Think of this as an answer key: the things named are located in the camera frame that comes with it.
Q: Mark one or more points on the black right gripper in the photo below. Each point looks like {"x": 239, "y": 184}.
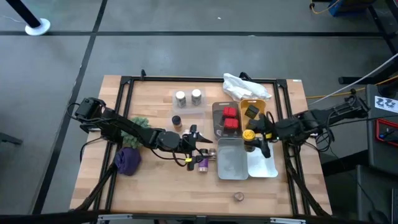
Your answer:
{"x": 270, "y": 130}

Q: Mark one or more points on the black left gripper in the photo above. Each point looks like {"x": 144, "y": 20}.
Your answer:
{"x": 191, "y": 146}

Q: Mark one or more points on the small glass spice jar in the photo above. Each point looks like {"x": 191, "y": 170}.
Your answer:
{"x": 212, "y": 154}
{"x": 238, "y": 196}

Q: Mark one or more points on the yellow-lidded spice jar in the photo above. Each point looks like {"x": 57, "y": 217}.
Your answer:
{"x": 248, "y": 135}

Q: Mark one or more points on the dark spice tin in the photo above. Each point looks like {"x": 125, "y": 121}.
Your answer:
{"x": 252, "y": 111}
{"x": 251, "y": 124}

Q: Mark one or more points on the purple-label spice jar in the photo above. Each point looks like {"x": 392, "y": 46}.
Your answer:
{"x": 203, "y": 166}

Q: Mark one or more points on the red-lidded spice tin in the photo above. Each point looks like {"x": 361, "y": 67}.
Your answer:
{"x": 229, "y": 112}
{"x": 231, "y": 124}

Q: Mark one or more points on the orange spice jar dark lid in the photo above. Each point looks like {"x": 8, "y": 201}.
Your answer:
{"x": 176, "y": 120}

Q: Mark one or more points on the square glass jar silver lid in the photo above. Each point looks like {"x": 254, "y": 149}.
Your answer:
{"x": 180, "y": 98}
{"x": 196, "y": 96}

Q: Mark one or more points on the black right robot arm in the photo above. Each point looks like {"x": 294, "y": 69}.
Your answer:
{"x": 326, "y": 116}

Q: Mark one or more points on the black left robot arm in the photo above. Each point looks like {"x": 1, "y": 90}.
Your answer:
{"x": 124, "y": 124}

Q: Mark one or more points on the grey tray with red blocks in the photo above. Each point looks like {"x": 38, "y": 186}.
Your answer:
{"x": 217, "y": 124}

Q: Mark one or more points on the white plastic bin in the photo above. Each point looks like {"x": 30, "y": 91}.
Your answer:
{"x": 261, "y": 166}

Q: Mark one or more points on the light grey plastic bin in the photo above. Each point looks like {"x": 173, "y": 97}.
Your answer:
{"x": 231, "y": 160}

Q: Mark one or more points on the yellow plastic tray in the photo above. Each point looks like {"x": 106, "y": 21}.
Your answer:
{"x": 260, "y": 104}

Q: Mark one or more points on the white crumpled cloth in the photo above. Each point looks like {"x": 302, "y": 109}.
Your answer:
{"x": 239, "y": 87}

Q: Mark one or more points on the green artificial potted plant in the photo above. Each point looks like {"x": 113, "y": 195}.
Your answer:
{"x": 130, "y": 142}

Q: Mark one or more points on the purple cloth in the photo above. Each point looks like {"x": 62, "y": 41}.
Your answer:
{"x": 127, "y": 161}

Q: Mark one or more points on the red-framed device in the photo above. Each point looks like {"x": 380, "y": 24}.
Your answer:
{"x": 377, "y": 130}

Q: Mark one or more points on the black floor bar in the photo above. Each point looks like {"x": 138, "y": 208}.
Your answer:
{"x": 367, "y": 77}

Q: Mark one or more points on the grey equipment cabinet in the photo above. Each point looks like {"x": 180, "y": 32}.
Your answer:
{"x": 382, "y": 155}

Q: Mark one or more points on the dark cabinet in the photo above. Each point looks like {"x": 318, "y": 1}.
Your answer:
{"x": 373, "y": 193}

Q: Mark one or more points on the white printed sticker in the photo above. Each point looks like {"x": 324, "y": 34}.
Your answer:
{"x": 385, "y": 104}

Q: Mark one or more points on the black computer mouse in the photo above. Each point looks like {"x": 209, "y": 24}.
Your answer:
{"x": 377, "y": 216}

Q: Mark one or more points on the blue box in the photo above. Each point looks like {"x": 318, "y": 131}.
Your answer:
{"x": 342, "y": 7}

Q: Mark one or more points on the black stand leg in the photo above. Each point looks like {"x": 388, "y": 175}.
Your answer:
{"x": 385, "y": 28}

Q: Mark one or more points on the grey furniture edge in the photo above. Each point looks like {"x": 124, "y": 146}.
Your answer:
{"x": 9, "y": 139}

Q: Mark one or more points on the white round stanchion base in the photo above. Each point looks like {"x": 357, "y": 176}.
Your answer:
{"x": 43, "y": 28}

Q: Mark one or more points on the black stanchion pole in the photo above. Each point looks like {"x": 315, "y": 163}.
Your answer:
{"x": 21, "y": 12}

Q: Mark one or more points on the black aluminium table frame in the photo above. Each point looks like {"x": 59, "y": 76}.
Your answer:
{"x": 202, "y": 78}

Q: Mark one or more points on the silver metal bracket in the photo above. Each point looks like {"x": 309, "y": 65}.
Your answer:
{"x": 115, "y": 216}
{"x": 287, "y": 221}

